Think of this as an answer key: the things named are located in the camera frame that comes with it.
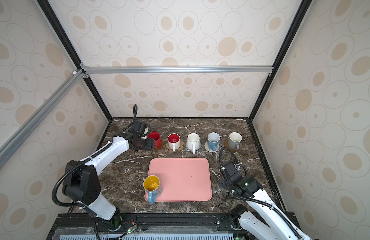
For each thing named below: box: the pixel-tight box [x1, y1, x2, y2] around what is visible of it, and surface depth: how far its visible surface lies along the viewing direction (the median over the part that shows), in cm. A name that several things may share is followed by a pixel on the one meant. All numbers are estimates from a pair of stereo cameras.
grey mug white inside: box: [228, 131, 243, 150], surface depth 97 cm
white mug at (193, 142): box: [185, 133, 201, 155], surface depth 99 cm
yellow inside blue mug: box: [143, 175, 162, 205], surface depth 79 cm
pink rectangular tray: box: [144, 157, 213, 202], surface depth 91 cm
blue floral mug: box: [207, 132, 221, 152], surface depth 98 cm
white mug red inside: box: [167, 133, 181, 152], surface depth 99 cm
